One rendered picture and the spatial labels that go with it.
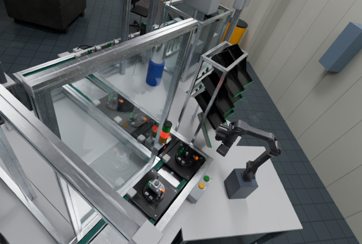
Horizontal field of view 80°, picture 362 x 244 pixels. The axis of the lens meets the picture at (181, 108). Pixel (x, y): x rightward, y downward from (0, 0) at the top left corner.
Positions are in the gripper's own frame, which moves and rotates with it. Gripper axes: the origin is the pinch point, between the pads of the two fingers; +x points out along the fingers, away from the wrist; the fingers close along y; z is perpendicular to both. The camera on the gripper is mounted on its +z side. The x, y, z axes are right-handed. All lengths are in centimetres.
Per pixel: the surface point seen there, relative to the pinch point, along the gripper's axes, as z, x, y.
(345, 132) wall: -109, 55, -195
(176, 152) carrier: 26.6, 28.4, 5.2
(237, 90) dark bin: 13.5, -26.4, -23.9
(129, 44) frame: 35, -73, 56
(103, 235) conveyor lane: 25, 34, 73
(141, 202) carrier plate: 21, 28, 49
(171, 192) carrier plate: 11.6, 28.4, 31.6
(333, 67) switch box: -52, 3, -231
